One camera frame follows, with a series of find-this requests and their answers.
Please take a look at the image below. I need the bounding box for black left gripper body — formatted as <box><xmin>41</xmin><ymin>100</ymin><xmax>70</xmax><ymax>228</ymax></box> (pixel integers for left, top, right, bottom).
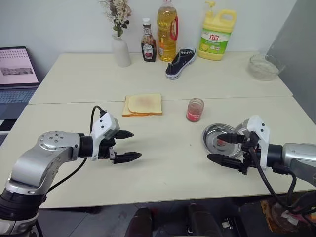
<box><xmin>97</xmin><ymin>137</ymin><xmax>117</xmax><ymax>164</ymax></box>

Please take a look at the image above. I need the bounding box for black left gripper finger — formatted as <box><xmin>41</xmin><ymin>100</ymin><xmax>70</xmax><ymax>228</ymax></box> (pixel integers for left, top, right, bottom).
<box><xmin>113</xmin><ymin>152</ymin><xmax>143</xmax><ymax>164</ymax></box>
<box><xmin>115</xmin><ymin>130</ymin><xmax>135</xmax><ymax>140</ymax></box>

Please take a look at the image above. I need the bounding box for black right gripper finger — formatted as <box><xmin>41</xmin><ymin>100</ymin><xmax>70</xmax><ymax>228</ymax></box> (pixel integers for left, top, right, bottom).
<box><xmin>217</xmin><ymin>133</ymin><xmax>245</xmax><ymax>146</ymax></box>
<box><xmin>206</xmin><ymin>154</ymin><xmax>242</xmax><ymax>170</ymax></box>

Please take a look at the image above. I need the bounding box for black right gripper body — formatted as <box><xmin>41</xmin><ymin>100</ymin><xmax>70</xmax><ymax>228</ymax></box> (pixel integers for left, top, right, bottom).
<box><xmin>240</xmin><ymin>131</ymin><xmax>262</xmax><ymax>176</ymax></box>

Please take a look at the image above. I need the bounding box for plain bread slice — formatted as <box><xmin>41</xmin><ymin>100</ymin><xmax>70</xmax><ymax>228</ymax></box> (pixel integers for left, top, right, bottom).
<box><xmin>121</xmin><ymin>95</ymin><xmax>163</xmax><ymax>118</ymax></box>

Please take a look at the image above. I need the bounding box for toasted bread slice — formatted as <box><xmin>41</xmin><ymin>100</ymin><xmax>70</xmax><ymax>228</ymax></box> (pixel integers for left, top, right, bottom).
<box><xmin>126</xmin><ymin>93</ymin><xmax>162</xmax><ymax>115</ymax></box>

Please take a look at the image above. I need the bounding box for glass jam jar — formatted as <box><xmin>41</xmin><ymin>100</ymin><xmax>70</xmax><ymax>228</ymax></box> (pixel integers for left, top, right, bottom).
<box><xmin>185</xmin><ymin>97</ymin><xmax>205</xmax><ymax>122</ymax></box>

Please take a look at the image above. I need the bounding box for round metal dish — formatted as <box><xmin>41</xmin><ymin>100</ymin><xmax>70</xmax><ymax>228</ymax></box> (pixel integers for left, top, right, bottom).
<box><xmin>202</xmin><ymin>123</ymin><xmax>244</xmax><ymax>158</ymax></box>

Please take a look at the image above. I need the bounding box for dark rounded shape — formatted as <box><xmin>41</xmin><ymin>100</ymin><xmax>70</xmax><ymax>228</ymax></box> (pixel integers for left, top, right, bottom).
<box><xmin>127</xmin><ymin>206</ymin><xmax>152</xmax><ymax>237</ymax></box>
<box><xmin>187</xmin><ymin>203</ymin><xmax>223</xmax><ymax>237</ymax></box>

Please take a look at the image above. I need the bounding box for clear bag with clutter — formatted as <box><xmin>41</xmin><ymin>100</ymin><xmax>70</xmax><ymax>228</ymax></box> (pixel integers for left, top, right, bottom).
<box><xmin>260</xmin><ymin>192</ymin><xmax>316</xmax><ymax>236</ymax></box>

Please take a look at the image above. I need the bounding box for clear glass bowl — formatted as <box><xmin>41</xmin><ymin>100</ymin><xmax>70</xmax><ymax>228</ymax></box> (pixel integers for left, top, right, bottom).
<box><xmin>247</xmin><ymin>53</ymin><xmax>285</xmax><ymax>81</ymax></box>

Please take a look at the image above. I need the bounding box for white ceramic vase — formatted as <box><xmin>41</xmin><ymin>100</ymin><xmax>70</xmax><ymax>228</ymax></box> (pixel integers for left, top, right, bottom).
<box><xmin>111</xmin><ymin>33</ymin><xmax>132</xmax><ymax>68</ymax></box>

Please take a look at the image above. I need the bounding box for black canvas sneaker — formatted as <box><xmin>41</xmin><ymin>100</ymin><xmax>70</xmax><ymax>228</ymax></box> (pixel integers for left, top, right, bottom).
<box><xmin>165</xmin><ymin>48</ymin><xmax>197</xmax><ymax>80</ymax></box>

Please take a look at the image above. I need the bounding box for ketchup bottle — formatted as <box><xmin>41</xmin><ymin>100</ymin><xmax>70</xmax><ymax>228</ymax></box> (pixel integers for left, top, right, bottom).
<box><xmin>140</xmin><ymin>17</ymin><xmax>158</xmax><ymax>63</ymax></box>

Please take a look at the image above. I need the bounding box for yellow detergent bottle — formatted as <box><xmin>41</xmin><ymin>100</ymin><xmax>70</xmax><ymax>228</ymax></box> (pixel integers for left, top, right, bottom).
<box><xmin>197</xmin><ymin>0</ymin><xmax>238</xmax><ymax>61</ymax></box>

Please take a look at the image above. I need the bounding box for cooking oil bottle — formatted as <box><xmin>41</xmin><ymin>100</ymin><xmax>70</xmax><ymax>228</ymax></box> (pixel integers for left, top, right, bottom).
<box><xmin>157</xmin><ymin>0</ymin><xmax>179</xmax><ymax>63</ymax></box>

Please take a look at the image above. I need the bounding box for dried flower bouquet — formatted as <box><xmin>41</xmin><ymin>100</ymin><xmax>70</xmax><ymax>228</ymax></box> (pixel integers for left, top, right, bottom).
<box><xmin>98</xmin><ymin>0</ymin><xmax>132</xmax><ymax>38</ymax></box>

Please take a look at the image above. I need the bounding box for open grey laptop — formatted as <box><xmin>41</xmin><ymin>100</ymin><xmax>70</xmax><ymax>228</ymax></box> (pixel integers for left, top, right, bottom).
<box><xmin>0</xmin><ymin>45</ymin><xmax>40</xmax><ymax>119</ymax></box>

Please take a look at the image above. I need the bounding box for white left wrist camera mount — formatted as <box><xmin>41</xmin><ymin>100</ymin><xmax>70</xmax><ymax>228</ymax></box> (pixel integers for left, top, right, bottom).
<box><xmin>89</xmin><ymin>113</ymin><xmax>121</xmax><ymax>161</ymax></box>

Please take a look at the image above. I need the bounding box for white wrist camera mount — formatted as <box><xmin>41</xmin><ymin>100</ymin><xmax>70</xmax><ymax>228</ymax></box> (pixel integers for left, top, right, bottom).
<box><xmin>233</xmin><ymin>114</ymin><xmax>272</xmax><ymax>171</ymax></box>
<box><xmin>89</xmin><ymin>113</ymin><xmax>121</xmax><ymax>161</ymax></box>

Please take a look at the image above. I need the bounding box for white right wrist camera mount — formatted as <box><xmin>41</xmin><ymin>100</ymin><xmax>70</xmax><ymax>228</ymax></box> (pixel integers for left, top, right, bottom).
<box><xmin>233</xmin><ymin>114</ymin><xmax>272</xmax><ymax>171</ymax></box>

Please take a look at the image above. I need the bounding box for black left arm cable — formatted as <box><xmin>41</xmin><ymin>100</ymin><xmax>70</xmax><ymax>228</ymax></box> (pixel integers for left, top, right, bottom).
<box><xmin>46</xmin><ymin>105</ymin><xmax>108</xmax><ymax>193</ymax></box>

